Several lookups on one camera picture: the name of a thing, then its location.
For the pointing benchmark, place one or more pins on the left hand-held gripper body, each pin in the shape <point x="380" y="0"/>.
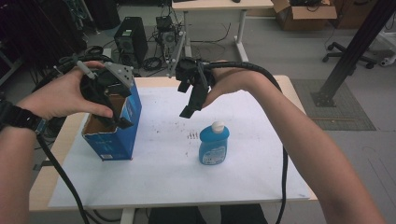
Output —
<point x="120" y="74"/>

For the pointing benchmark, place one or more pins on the person's left hand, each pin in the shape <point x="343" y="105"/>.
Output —
<point x="59" y="95"/>

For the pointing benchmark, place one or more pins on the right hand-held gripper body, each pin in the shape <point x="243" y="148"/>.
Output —
<point x="192" y="71"/>

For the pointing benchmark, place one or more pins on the blue bottle with white cap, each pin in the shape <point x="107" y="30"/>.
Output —
<point x="213" y="146"/>

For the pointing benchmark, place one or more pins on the black metal stand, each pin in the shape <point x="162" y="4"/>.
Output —
<point x="355" y="49"/>

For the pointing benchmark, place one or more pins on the white table leg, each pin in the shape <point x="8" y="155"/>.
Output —
<point x="127" y="216"/>

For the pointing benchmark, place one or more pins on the open brown cardboard box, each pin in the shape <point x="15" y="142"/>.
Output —
<point x="306" y="15"/>

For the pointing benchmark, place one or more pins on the black office chair base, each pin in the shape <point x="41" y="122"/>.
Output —
<point x="345" y="54"/>

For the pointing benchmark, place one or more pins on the white table mat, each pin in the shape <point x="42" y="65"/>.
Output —
<point x="168" y="180"/>

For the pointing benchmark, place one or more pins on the dark curtain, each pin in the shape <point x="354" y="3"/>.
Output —
<point x="37" y="28"/>

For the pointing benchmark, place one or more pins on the black computer tower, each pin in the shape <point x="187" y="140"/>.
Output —
<point x="130" y="40"/>

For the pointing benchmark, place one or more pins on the black wristwatch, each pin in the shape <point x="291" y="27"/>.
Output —
<point x="18" y="116"/>

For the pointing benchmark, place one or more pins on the blue cardboard box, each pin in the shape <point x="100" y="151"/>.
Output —
<point x="120" y="143"/>

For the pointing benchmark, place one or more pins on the white device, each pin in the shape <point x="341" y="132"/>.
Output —
<point x="388" y="60"/>

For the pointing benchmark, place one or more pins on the small open computer case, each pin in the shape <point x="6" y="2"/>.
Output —
<point x="167" y="34"/>

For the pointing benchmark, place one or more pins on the person's right hand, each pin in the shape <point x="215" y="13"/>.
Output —
<point x="233" y="81"/>

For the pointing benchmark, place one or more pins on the grey floor mat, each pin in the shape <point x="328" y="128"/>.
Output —
<point x="342" y="115"/>

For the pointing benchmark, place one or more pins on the white desk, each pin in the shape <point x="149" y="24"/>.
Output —
<point x="224" y="4"/>

